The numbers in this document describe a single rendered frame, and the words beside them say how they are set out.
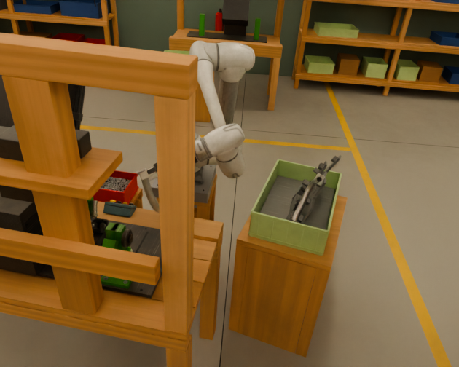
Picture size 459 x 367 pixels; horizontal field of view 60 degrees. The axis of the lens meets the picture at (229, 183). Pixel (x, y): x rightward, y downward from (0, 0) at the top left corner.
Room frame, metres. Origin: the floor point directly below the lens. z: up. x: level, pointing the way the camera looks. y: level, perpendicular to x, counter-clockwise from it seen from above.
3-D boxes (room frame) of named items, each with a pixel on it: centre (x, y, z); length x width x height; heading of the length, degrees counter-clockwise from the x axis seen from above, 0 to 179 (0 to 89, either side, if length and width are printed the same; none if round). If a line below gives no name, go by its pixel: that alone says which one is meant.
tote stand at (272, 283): (1.89, -0.42, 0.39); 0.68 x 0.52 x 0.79; 161
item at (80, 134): (1.15, 0.56, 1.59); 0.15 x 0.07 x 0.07; 81
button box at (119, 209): (1.68, 0.58, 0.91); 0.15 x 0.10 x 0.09; 81
